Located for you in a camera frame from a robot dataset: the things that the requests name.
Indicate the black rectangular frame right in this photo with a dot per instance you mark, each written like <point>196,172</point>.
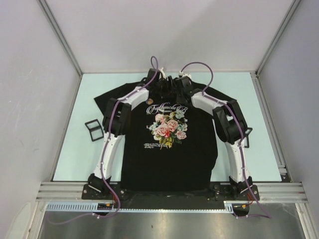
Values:
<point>246,139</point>

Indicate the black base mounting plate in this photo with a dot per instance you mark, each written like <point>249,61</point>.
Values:
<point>216,190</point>

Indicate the white slotted cable duct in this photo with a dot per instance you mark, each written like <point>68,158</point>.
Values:
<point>98,208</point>

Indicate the aluminium front rail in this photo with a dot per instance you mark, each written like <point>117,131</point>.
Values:
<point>270,192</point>

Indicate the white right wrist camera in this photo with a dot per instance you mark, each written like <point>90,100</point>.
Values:
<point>184,73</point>

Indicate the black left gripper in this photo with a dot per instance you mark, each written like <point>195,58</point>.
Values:
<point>168,88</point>

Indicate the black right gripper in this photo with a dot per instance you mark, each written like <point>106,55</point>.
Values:
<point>179,100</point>

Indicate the black rectangular frame left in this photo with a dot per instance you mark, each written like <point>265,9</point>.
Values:
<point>95,130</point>

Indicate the black rectangular frame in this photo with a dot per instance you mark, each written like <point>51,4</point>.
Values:
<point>95,130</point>
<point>246,139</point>

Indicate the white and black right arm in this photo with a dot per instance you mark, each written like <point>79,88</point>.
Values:
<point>230,126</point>

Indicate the black floral print t-shirt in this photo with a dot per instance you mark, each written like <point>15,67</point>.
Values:
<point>170,146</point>

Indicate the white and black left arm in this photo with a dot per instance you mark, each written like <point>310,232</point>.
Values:
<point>116,106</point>

